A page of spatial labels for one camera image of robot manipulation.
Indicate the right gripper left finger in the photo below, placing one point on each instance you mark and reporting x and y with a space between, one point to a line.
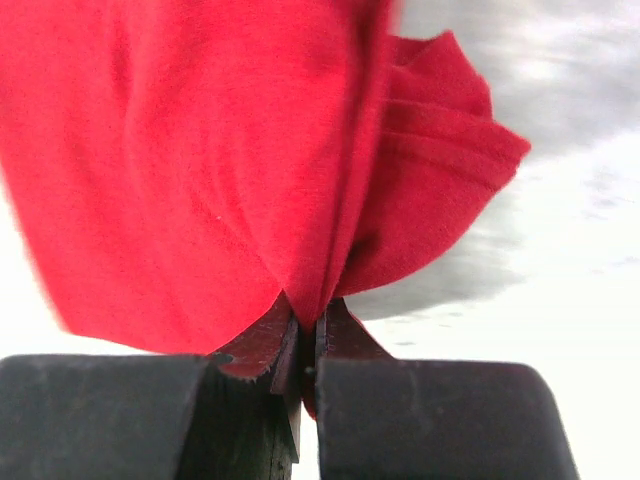
233 414

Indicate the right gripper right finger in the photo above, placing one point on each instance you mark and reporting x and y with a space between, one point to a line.
379 417

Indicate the dark red t shirt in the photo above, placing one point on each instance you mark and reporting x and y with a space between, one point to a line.
176 166

